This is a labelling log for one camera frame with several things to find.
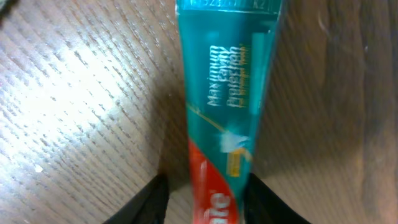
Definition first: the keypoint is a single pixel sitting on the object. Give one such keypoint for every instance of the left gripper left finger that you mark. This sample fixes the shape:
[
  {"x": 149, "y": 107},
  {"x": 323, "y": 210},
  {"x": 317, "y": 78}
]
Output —
[{"x": 148, "y": 206}]

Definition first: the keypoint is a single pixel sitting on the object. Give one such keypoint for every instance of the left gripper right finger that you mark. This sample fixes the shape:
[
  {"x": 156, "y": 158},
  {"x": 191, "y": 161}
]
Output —
[{"x": 263, "y": 206}]

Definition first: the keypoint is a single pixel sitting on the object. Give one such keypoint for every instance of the red green toothpaste tube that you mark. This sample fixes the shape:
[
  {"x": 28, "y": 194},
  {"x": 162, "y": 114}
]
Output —
[{"x": 227, "y": 47}]

